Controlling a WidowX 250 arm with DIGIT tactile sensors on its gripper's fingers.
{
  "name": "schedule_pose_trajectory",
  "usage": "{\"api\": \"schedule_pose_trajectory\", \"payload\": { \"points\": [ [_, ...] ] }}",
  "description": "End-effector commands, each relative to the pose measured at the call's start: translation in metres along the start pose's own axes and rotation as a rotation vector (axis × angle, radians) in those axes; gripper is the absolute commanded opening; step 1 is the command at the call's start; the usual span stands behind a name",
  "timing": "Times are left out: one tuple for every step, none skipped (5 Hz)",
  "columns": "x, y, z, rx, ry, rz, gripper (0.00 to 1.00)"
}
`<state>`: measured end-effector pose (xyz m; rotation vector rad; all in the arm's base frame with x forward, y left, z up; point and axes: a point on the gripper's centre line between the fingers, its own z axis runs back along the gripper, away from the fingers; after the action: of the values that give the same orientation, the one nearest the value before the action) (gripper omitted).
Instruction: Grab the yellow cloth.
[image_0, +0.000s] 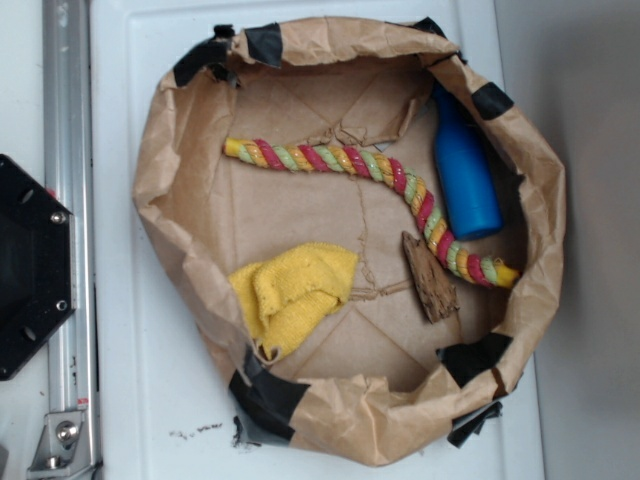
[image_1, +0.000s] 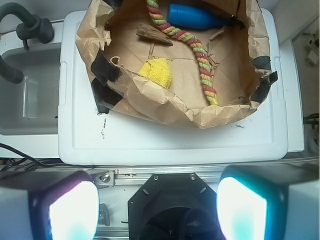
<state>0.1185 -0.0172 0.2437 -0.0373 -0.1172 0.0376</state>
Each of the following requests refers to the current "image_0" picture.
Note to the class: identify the yellow terry cloth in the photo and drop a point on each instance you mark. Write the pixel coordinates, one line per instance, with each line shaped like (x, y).
(285, 298)

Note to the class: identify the brown paper bag basin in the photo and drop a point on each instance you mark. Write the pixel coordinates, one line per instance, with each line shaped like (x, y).
(323, 130)

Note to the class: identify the brown wood bark piece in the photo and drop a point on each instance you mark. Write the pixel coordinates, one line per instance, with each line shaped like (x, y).
(436, 293)

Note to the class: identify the blue plastic bottle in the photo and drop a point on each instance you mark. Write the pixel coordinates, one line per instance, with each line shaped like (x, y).
(466, 182)

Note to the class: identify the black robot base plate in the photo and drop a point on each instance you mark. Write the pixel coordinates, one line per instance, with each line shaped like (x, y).
(36, 267)

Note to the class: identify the aluminium extrusion rail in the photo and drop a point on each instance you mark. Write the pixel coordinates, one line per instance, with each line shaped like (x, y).
(72, 349)

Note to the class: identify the metal corner bracket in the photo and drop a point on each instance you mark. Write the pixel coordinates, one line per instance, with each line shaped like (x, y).
(63, 450)

